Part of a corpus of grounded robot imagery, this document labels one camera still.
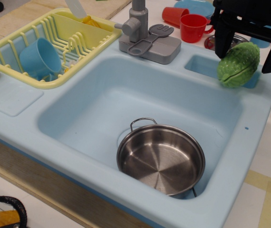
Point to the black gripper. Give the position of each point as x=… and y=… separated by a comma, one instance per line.
x=248, y=17

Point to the green bumpy toy squash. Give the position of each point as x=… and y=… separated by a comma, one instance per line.
x=239, y=65

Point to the steel pot lid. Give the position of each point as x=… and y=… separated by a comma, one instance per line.
x=210, y=42

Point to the stainless steel pot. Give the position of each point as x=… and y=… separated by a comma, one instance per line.
x=162, y=157

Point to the light blue cup right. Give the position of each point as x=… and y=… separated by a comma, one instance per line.
x=260, y=43

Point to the blue plastic plate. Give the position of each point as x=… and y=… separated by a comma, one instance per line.
x=200, y=7

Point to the red cup lying down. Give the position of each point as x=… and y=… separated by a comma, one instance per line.
x=173, y=15

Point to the grey toy faucet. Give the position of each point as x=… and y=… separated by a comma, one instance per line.
x=163, y=50

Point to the grey toy spork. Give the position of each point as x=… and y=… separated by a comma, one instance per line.
x=156, y=31

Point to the orange toy in rack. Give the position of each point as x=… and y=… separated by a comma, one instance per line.
x=89, y=21

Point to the white plastic spatula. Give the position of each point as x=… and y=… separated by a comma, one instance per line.
x=76, y=8

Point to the light blue toy sink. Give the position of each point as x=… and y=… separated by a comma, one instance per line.
x=77, y=127

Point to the yellow dish drying rack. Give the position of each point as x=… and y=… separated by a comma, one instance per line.
x=76, y=43

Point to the light blue plastic cup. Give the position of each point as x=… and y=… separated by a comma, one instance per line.
x=40, y=59

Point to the orange tape piece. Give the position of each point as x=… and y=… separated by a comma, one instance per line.
x=8, y=217

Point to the red cup with handle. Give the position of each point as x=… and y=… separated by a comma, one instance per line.
x=193, y=27

